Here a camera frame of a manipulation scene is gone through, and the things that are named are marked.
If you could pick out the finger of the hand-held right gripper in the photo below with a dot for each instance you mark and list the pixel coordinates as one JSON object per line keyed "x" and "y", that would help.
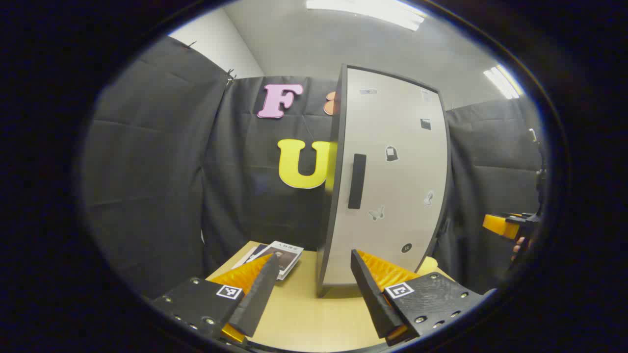
{"x": 498, "y": 225}

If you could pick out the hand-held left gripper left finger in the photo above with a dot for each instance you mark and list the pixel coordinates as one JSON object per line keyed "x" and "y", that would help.
{"x": 260, "y": 299}

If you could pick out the white cover book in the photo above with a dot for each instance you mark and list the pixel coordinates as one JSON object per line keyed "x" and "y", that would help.
{"x": 287, "y": 257}

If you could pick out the dark grey cabinet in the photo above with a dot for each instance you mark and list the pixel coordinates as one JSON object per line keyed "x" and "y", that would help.
{"x": 332, "y": 215}

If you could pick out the pale cabinet door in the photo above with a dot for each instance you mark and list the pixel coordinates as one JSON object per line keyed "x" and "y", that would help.
{"x": 392, "y": 186}

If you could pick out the yellow round sponge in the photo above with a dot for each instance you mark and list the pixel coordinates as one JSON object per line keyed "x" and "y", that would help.
{"x": 429, "y": 265}

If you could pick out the black backdrop cloth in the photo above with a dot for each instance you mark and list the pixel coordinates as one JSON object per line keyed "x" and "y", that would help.
{"x": 157, "y": 171}

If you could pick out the blue book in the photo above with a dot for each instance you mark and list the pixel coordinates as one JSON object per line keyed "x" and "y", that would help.
{"x": 252, "y": 254}

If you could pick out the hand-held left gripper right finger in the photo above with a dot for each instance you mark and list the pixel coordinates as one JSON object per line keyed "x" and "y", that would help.
{"x": 373, "y": 299}

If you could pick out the ceiling light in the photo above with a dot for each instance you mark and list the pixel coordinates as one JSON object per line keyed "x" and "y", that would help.
{"x": 365, "y": 11}
{"x": 503, "y": 82}

